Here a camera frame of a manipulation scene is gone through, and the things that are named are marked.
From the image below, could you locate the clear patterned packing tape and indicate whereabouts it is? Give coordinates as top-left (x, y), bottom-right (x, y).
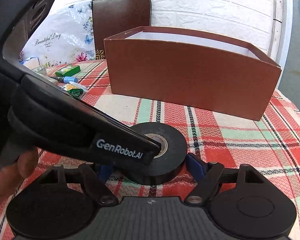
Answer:
top-left (32, 66), bottom-right (47, 76)

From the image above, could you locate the floral plastic bag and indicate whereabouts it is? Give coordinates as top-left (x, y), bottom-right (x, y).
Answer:
top-left (22, 1), bottom-right (95, 67)

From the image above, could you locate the green yellow sponge pack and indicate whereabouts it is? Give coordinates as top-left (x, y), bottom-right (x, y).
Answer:
top-left (61, 82), bottom-right (88, 99)

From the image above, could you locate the blue capped marker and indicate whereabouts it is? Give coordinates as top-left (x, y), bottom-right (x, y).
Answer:
top-left (51, 76), bottom-right (78, 83)

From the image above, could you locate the person's left hand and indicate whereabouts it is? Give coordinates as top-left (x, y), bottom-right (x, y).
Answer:
top-left (0, 147), bottom-right (39, 198)

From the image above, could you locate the blue tissue pack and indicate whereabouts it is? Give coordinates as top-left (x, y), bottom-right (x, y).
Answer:
top-left (21, 57), bottom-right (40, 70)

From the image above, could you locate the black electrical tape roll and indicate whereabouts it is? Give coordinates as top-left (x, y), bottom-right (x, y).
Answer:
top-left (119, 122), bottom-right (187, 186)

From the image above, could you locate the green box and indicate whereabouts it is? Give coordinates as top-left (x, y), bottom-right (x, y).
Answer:
top-left (55, 64), bottom-right (81, 77)

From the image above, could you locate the brown shoe box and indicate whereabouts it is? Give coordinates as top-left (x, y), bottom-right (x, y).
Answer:
top-left (104, 27), bottom-right (281, 120)

